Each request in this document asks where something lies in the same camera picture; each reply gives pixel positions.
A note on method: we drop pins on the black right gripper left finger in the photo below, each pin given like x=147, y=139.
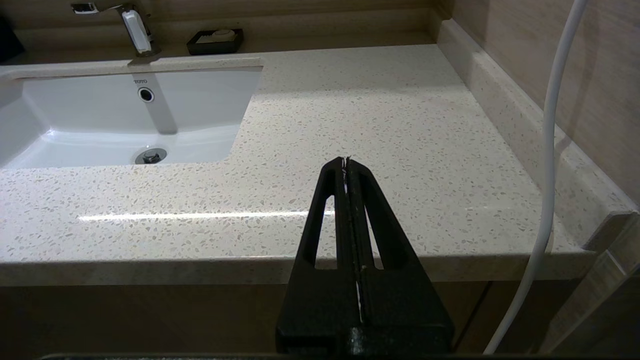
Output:
x=310, y=300

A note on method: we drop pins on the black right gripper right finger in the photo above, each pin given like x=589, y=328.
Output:
x=405, y=300

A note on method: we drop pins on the wooden vanity cabinet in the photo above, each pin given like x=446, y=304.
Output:
x=150, y=320

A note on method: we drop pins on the chrome sink drain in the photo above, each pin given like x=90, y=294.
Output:
x=150, y=156

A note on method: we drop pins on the black soap dish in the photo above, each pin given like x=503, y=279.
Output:
x=220, y=47

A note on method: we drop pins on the white ceramic sink basin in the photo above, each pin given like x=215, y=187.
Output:
x=100, y=120

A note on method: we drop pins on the small beige soap bar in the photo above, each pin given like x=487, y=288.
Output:
x=223, y=34

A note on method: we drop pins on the chrome faucet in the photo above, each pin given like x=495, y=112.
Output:
x=137, y=29

